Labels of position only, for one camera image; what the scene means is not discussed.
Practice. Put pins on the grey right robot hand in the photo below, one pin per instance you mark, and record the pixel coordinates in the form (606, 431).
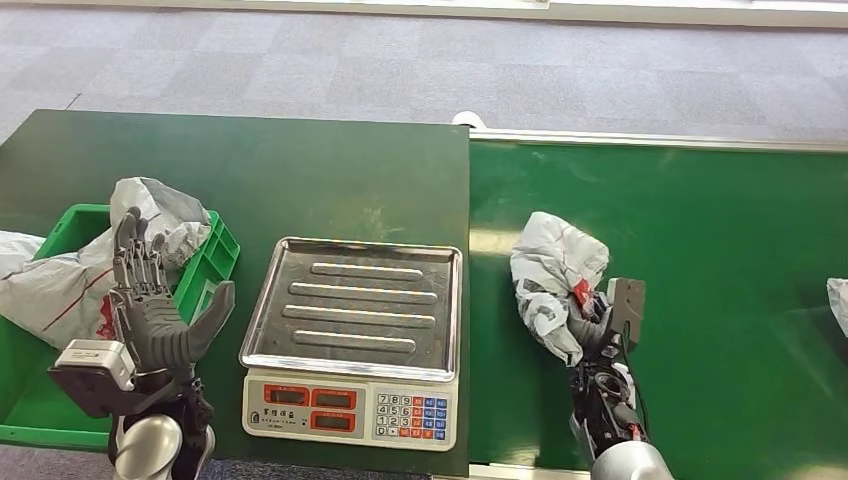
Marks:
(586, 331)

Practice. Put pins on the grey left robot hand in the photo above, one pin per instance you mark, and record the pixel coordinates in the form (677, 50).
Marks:
(156, 331)

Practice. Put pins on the green conveyor belt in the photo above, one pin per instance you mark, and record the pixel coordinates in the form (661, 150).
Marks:
(729, 265)

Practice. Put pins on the white conveyor roller cap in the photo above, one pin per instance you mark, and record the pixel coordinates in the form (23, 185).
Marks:
(469, 119)

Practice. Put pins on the green plastic crate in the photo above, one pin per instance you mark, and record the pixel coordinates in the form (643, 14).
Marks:
(212, 258)

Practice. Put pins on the large white red-printed courier bag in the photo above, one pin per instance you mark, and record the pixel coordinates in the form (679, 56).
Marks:
(60, 291)

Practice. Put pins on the plain white courier bag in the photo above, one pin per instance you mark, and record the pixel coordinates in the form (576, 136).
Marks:
(13, 248)

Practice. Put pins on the steel scale tray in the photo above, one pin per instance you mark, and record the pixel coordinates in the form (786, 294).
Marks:
(358, 311)

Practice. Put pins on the white electronic scale base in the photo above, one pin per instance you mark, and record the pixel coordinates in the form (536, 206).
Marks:
(358, 414)

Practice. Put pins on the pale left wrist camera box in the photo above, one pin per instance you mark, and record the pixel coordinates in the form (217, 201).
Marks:
(96, 361)

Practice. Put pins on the aluminium conveyor frame rail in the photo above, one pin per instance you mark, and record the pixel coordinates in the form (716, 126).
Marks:
(517, 472)
(662, 140)

